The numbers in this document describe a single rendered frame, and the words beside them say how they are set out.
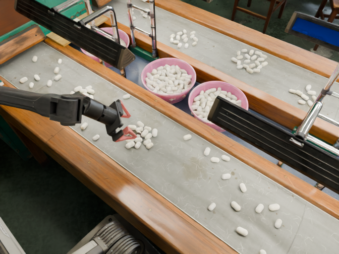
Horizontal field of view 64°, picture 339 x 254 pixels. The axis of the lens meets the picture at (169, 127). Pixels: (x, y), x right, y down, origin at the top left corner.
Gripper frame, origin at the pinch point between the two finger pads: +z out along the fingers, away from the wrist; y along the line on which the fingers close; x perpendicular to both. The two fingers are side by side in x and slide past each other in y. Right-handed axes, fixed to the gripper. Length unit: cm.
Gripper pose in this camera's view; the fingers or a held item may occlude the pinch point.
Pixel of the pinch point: (130, 126)
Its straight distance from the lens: 96.3
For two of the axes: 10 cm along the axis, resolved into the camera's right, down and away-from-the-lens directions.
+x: 7.4, -5.6, -3.7
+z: 6.1, 3.2, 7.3
